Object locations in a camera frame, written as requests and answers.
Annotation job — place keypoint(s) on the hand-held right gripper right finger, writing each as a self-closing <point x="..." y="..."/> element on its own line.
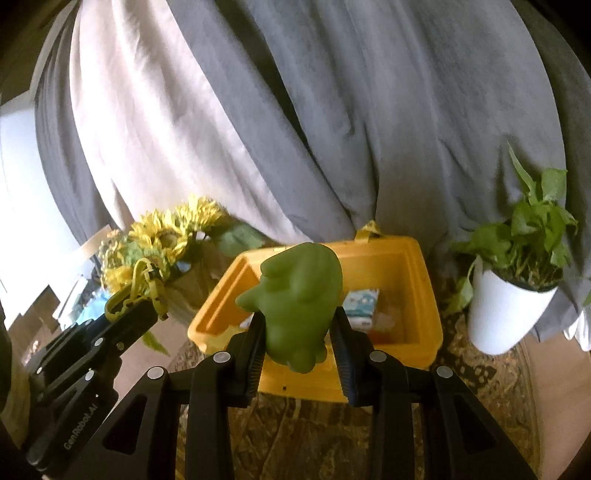
<point x="341" y="355"/>

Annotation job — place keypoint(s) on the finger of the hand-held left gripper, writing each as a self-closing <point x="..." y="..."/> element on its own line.
<point x="115" y="332"/>

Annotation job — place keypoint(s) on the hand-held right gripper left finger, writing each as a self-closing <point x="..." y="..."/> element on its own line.
<point x="257" y="355"/>

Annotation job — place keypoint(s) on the yellow plastic bin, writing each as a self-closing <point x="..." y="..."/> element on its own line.
<point x="392" y="355"/>

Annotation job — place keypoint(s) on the green squishy toy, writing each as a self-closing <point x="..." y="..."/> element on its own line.
<point x="295" y="300"/>

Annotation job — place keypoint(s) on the white and blue packet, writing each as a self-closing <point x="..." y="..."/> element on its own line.
<point x="361" y="309"/>

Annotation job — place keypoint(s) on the pale pink cloth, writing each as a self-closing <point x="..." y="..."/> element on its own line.
<point x="387" y="321"/>

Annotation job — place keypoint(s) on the beige vase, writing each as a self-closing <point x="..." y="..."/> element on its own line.
<point x="194" y="290"/>

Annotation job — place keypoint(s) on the sunflower bouquet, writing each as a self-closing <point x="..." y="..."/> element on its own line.
<point x="161" y="235"/>

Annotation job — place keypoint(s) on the white plant pot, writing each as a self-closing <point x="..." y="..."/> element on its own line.
<point x="503" y="314"/>

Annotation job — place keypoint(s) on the beige curtain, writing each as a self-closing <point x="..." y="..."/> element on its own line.
<point x="161" y="124"/>

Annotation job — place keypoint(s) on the green leafy plant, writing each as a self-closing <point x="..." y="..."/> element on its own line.
<point x="531" y="235"/>

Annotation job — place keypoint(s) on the grey curtain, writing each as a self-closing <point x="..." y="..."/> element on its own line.
<point x="369" y="115"/>

